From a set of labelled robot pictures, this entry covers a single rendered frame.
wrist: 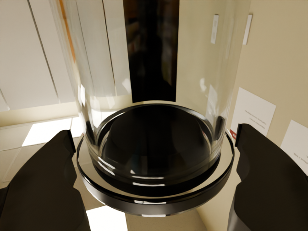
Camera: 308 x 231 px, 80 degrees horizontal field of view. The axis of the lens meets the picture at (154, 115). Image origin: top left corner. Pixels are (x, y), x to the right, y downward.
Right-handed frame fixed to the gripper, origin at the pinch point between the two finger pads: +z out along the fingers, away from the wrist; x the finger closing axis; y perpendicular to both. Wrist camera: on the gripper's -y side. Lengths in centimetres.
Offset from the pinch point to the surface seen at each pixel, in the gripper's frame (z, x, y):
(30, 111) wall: 258, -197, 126
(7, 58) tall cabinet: 217, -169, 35
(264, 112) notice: 55, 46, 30
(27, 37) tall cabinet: 224, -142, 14
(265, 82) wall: 59, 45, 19
